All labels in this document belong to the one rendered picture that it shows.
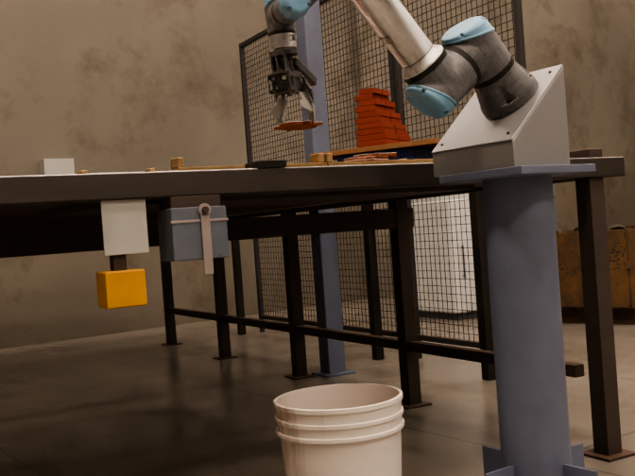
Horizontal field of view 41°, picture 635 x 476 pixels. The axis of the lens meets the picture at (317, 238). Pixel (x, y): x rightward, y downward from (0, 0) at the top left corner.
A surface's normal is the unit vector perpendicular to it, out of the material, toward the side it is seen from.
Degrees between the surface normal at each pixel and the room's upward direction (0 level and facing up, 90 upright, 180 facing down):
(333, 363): 90
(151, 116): 90
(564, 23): 90
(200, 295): 90
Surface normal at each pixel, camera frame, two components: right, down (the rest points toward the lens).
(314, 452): -0.43, 0.10
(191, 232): 0.48, -0.03
